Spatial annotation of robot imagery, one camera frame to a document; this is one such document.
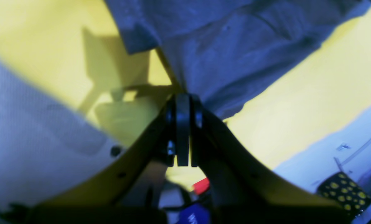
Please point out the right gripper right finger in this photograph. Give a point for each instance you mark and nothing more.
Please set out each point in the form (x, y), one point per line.
(235, 176)

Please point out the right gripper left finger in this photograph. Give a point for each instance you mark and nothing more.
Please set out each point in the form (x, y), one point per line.
(135, 179)

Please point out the blue-grey T-shirt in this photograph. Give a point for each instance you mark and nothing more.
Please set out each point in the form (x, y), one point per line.
(229, 51)

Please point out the blue bar clamp red pad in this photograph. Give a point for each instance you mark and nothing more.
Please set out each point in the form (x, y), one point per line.
(184, 206)

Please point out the black yellow dotted object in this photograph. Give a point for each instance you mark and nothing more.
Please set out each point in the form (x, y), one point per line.
(346, 192)

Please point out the yellow table cloth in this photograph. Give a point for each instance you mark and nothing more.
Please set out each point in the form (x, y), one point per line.
(72, 50)

